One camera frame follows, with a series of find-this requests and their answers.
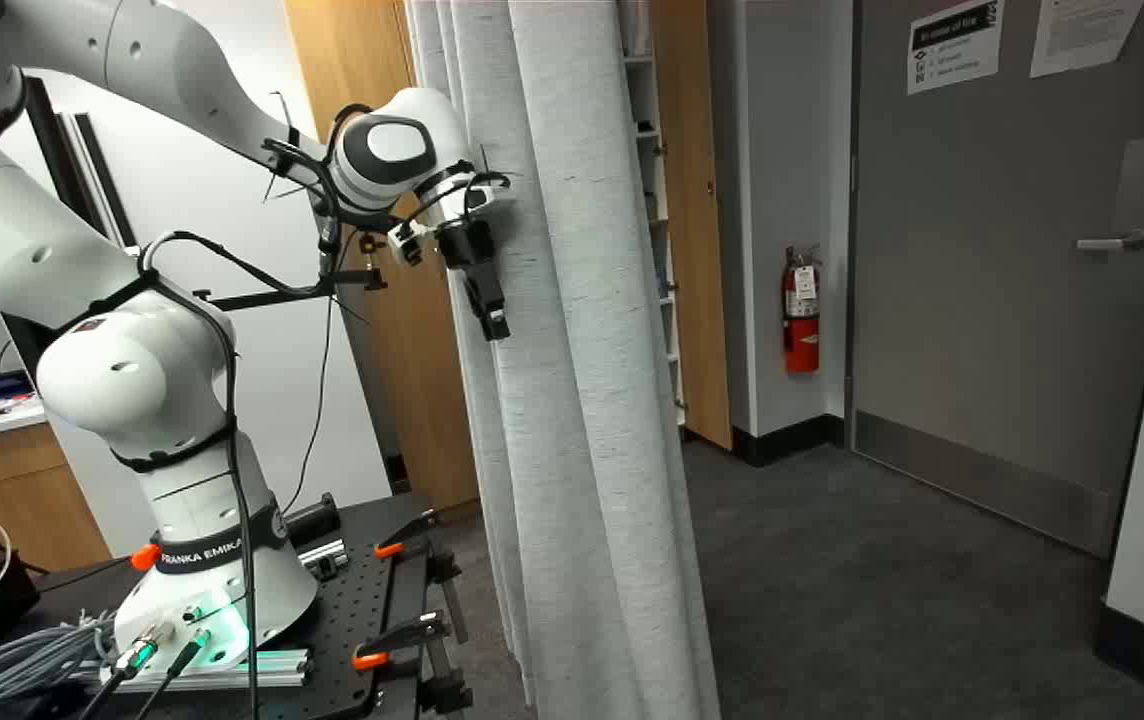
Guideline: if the thin black hanging cable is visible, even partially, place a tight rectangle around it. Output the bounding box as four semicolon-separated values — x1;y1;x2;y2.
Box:
281;288;341;516

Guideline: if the grey door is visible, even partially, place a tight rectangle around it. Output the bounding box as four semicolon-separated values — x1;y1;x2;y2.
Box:
849;0;1144;558

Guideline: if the black perforated robot table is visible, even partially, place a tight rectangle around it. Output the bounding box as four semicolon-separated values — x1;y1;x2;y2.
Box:
0;489;474;720

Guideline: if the orange handled black clamp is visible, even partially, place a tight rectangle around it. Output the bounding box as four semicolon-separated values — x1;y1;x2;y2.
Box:
348;605;461;680
368;519;465;575

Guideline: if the narrow wooden panel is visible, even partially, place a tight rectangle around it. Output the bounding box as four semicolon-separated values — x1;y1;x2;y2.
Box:
647;0;734;454

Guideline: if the black ring wrist camera mount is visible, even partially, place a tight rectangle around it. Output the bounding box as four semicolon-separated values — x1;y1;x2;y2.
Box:
388;163;517;266

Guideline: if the wide wooden panel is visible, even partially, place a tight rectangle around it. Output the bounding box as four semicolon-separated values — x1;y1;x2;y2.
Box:
281;0;482;519

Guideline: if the white paper notice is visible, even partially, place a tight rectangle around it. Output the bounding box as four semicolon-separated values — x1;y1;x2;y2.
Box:
1025;0;1144;82

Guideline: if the grey cable bundle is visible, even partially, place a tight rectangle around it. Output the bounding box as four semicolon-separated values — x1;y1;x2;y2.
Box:
0;617;117;720

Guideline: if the white slotted shelf rail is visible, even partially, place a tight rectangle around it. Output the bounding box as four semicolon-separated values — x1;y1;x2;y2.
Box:
617;0;690;430

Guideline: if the grey fabric roll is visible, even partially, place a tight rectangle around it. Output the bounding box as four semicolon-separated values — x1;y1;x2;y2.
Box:
398;0;722;720

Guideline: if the black and white door sign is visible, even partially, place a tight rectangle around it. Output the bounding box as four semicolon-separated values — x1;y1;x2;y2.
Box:
904;0;1006;100

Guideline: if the silver door handle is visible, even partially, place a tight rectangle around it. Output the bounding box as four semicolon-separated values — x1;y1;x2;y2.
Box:
1073;228;1144;261

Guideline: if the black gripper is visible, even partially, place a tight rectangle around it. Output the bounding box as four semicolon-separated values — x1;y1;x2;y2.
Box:
441;211;517;344

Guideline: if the red fire extinguisher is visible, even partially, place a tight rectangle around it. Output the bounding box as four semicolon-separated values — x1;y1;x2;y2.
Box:
777;243;829;379

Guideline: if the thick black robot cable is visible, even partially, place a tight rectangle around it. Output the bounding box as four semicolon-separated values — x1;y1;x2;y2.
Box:
133;228;391;720

